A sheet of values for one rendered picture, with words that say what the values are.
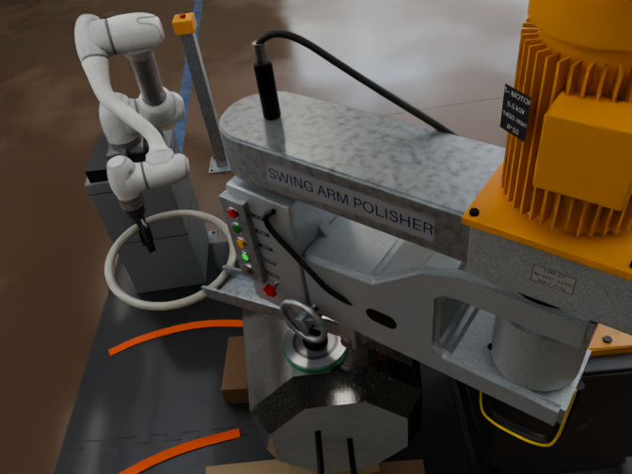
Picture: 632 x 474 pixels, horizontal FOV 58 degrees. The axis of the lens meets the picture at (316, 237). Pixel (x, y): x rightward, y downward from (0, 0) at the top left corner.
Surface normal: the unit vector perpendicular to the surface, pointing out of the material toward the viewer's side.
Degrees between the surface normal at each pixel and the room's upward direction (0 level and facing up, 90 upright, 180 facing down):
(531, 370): 90
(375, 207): 90
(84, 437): 0
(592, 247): 0
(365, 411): 90
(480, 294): 90
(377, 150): 0
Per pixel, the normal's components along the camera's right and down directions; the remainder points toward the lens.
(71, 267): -0.11, -0.73
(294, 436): 0.07, 0.68
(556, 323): -0.57, 0.61
